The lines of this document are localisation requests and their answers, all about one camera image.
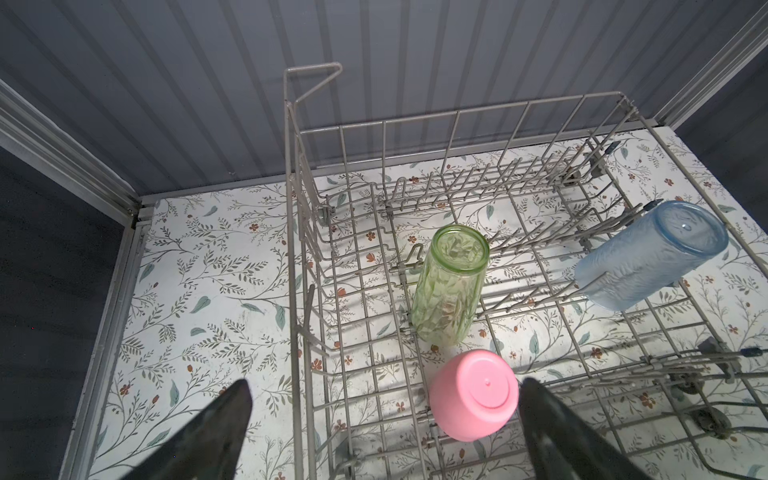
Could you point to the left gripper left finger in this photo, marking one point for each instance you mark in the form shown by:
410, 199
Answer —
207, 447

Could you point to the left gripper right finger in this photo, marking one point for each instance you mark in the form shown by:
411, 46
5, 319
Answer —
561, 445

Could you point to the pink cup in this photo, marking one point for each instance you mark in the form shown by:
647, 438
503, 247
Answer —
473, 395

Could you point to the green transparent cup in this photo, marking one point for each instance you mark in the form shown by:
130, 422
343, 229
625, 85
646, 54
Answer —
449, 288

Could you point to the blue-grey transparent cup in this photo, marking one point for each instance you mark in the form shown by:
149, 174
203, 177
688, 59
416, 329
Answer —
673, 239

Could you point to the grey wire dish rack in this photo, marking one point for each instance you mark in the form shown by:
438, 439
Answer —
677, 383

